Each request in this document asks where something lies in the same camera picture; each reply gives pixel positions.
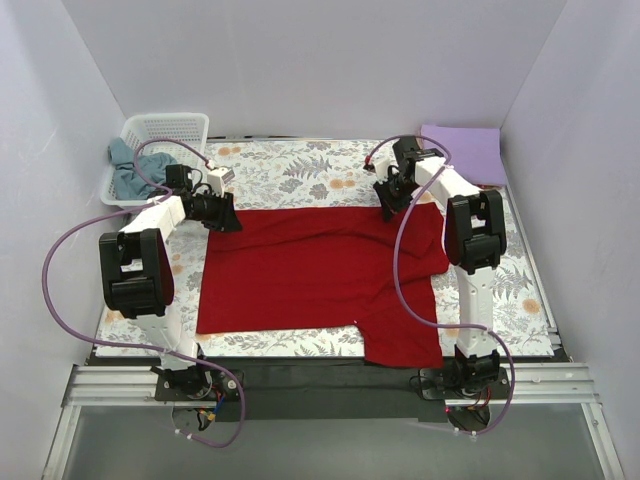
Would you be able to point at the blue-grey t shirt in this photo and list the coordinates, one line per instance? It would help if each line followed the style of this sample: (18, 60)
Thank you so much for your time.
(128, 185)

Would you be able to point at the aluminium rail frame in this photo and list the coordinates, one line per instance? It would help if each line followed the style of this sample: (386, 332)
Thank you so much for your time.
(334, 422)

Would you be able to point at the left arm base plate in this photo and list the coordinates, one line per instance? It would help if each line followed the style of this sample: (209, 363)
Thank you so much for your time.
(196, 383)

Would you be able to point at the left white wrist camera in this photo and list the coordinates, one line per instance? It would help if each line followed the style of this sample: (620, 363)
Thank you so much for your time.
(219, 179)

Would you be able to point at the folded purple t shirt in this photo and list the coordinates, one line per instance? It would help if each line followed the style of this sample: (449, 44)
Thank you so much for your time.
(475, 152)

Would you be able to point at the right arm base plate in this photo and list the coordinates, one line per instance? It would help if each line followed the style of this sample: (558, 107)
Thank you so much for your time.
(446, 384)

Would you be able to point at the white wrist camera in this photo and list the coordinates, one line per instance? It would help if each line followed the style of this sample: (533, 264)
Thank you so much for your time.
(383, 169)
(219, 179)

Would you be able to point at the floral tablecloth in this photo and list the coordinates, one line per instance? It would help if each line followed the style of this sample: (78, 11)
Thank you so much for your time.
(273, 174)

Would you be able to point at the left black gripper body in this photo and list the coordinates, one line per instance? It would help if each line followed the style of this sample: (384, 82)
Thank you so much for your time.
(220, 211)

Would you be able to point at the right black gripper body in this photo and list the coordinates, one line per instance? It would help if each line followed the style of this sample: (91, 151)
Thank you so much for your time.
(388, 191)

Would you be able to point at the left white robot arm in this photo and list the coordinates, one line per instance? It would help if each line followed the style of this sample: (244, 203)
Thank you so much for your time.
(137, 277)

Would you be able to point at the red t shirt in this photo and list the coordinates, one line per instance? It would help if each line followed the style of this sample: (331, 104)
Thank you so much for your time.
(330, 267)

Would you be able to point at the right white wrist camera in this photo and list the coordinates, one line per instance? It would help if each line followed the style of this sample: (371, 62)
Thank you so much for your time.
(383, 169)

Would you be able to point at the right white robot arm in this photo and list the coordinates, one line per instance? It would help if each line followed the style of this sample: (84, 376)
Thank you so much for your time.
(474, 241)

